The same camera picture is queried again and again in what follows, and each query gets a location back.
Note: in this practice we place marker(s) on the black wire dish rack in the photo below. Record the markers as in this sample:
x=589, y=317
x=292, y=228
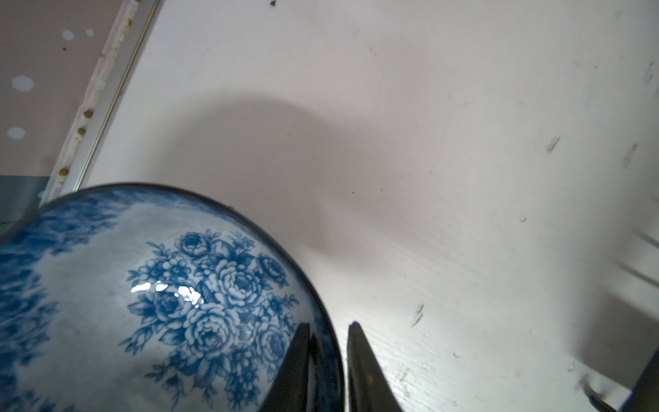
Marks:
x=621, y=349

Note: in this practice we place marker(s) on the blue floral ceramic bowl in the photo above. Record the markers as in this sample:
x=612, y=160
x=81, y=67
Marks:
x=138, y=297

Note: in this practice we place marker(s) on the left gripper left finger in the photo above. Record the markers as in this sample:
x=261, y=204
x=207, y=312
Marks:
x=290, y=387

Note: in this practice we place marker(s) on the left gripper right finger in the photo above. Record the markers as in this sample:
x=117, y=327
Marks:
x=368, y=389

